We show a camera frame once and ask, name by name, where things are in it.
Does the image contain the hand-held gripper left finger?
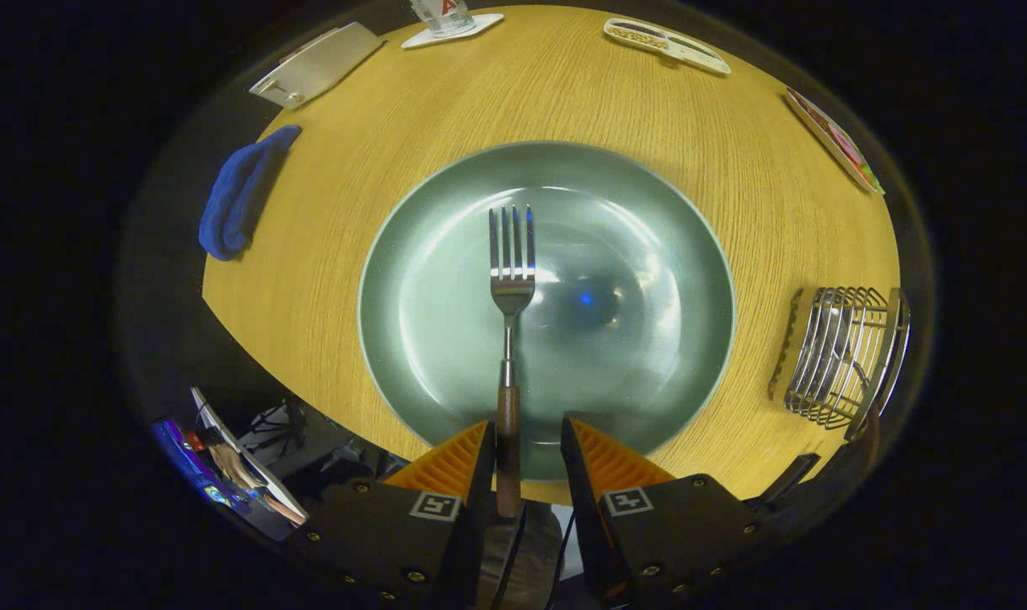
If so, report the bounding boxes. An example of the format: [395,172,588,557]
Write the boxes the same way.
[289,421,497,610]

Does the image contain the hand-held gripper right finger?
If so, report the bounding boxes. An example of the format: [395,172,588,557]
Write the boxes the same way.
[560,415,769,604]

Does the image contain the fork with wooden handle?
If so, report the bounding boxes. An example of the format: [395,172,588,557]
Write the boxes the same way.
[488,204,537,519]

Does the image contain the person's grey trousers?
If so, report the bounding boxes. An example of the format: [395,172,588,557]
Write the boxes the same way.
[480,500,565,610]

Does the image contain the pale green round plate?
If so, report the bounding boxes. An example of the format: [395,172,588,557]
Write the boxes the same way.
[358,140,737,484]

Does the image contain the black table clamp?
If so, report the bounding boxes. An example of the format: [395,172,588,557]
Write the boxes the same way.
[759,453,821,509]

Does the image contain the laptop with colourful screen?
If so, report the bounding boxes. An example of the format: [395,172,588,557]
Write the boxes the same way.
[151,388,309,541]

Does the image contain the blue folded towel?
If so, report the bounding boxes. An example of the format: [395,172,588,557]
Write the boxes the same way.
[198,125,303,262]

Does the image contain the white round food plate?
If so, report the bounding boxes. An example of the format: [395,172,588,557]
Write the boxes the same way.
[784,86,886,196]

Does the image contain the white divided dish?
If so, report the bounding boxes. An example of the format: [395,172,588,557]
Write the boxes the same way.
[603,18,732,76]

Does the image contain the white toaster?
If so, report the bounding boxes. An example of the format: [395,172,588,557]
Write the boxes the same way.
[248,21,387,110]

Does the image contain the white square coaster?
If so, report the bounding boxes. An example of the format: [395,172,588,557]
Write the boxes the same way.
[400,13,505,50]

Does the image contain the small plastic drink bottle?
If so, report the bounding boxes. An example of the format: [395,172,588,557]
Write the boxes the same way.
[409,0,478,39]

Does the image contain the metal wire basket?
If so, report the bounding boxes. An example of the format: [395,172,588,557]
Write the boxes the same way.
[768,286,912,441]

